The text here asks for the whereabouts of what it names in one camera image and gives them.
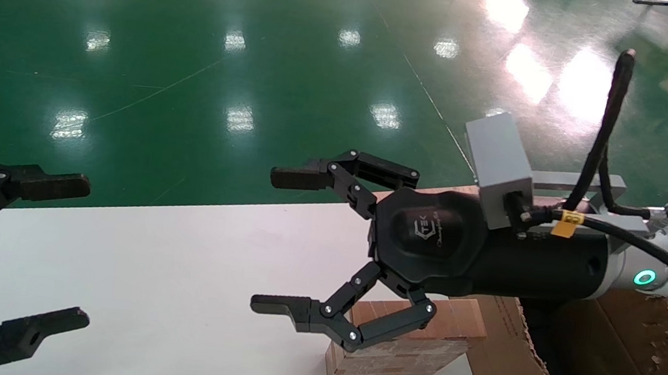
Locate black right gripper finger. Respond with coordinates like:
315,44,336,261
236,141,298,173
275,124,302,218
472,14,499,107
267,143,422,222
247,252,440,360

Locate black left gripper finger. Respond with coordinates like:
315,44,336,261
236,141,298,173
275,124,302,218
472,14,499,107
0,300,91,375
0,158,93,253

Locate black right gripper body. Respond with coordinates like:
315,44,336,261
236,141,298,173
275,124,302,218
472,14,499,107
364,178,617,310

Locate small brown cardboard box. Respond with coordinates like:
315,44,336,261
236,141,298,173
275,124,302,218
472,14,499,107
323,287,491,375

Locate big torn cardboard box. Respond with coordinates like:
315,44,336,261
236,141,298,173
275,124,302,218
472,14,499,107
463,277,668,375

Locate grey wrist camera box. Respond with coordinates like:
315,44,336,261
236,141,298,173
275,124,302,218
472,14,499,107
457,108,633,242

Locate yellow cable tag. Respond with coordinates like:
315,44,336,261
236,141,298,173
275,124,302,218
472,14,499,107
551,209,585,241

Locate black smooth cable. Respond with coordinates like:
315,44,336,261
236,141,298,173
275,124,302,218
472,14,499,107
513,206,668,294

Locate black braided looped cable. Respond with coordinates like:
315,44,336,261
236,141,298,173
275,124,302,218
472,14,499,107
562,45,667,220

